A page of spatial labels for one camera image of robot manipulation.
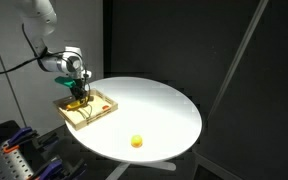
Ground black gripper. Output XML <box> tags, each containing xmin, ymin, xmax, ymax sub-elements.
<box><xmin>69</xmin><ymin>78</ymin><xmax>88</xmax><ymax>103</ymax></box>

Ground wooden tray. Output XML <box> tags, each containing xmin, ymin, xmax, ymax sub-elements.
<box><xmin>52</xmin><ymin>87</ymin><xmax>119</xmax><ymax>131</ymax></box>

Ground black spring clamp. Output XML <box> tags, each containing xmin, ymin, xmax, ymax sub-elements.
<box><xmin>33</xmin><ymin>131</ymin><xmax>60</xmax><ymax>152</ymax></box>

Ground purple clamp with orange tip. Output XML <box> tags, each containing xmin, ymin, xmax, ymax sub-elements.
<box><xmin>2</xmin><ymin>126</ymin><xmax>38</xmax><ymax>154</ymax></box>

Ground yellow orange round fruit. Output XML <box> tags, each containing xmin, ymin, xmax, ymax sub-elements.
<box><xmin>130</xmin><ymin>134</ymin><xmax>144</xmax><ymax>149</ymax></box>

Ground purple spring clamp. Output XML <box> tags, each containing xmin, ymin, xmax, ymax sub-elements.
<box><xmin>29</xmin><ymin>157</ymin><xmax>65</xmax><ymax>180</ymax></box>

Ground perforated metal plate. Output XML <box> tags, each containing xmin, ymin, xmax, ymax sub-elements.
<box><xmin>0</xmin><ymin>139</ymin><xmax>36</xmax><ymax>180</ymax></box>

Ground white table base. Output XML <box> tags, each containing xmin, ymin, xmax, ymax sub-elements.
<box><xmin>105</xmin><ymin>160</ymin><xmax>178</xmax><ymax>180</ymax></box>

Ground grey diagonal metal strip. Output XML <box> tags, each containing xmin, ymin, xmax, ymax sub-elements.
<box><xmin>205</xmin><ymin>0</ymin><xmax>270</xmax><ymax>123</ymax></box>

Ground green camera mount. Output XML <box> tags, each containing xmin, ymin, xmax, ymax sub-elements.
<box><xmin>53</xmin><ymin>75</ymin><xmax>76</xmax><ymax>88</ymax></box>

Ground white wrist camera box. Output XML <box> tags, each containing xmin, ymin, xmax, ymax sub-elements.
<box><xmin>81</xmin><ymin>69</ymin><xmax>93</xmax><ymax>80</ymax></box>

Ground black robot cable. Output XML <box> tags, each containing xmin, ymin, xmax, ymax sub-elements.
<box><xmin>0</xmin><ymin>23</ymin><xmax>85</xmax><ymax>77</ymax></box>

